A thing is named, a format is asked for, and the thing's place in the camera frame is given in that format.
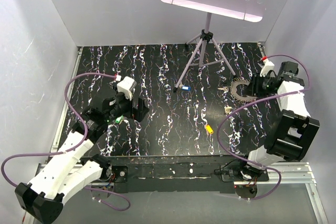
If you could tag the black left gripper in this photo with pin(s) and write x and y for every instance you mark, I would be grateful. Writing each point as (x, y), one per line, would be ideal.
(138, 113)

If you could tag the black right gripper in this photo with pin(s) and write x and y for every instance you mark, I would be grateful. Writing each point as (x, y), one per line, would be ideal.
(256, 80)

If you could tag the yellow tagged key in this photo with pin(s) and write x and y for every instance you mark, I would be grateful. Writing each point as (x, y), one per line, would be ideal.
(209, 129)

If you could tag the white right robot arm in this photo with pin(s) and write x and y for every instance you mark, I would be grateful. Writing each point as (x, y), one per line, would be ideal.
(293, 131)

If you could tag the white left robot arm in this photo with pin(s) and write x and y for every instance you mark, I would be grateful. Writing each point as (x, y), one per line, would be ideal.
(45, 195)

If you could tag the silver keyring holder with keys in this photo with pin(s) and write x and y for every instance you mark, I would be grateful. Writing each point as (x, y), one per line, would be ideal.
(238, 90)

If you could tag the green tagged key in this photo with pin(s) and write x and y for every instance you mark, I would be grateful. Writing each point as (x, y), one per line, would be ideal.
(119, 119)

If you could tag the beige plastic peg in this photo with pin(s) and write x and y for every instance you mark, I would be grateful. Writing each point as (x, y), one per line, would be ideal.
(228, 109)

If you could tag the blue tagged key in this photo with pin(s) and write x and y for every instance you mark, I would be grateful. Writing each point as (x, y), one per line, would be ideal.
(186, 88)

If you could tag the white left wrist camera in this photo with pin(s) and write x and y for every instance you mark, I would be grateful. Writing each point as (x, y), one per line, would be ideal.
(127, 87)

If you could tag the black base frame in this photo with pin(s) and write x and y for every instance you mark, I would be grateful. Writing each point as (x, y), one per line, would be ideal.
(135, 174)

